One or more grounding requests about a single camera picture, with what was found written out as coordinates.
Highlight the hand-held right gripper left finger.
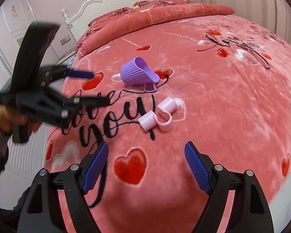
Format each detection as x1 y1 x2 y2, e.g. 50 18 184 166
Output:
17 141 109 233

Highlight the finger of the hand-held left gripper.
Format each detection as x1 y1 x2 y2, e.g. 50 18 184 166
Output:
42 64 94 83
46 88 111 120

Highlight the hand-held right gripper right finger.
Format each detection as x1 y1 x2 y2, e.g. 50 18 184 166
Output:
184 141 274 233

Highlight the purple ribbed silicone cup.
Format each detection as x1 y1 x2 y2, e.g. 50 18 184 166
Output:
120 57 160 93

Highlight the person's left hand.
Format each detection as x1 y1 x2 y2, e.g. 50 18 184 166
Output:
0 103 43 133

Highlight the white nightstand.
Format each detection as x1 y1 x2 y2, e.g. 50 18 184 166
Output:
57 50 78 69

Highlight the pink printed blanket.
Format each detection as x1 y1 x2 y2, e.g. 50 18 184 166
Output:
45 13 291 233

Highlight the white wardrobe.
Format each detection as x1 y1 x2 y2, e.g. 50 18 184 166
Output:
0 0 72 176

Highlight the clear plastic bottle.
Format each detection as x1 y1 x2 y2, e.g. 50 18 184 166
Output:
62 9 74 29

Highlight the folded red quilt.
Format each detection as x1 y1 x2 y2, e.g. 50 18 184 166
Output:
75 0 235 59

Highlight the pink plastic ring holder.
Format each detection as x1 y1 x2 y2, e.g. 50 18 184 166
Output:
138 97 177 132

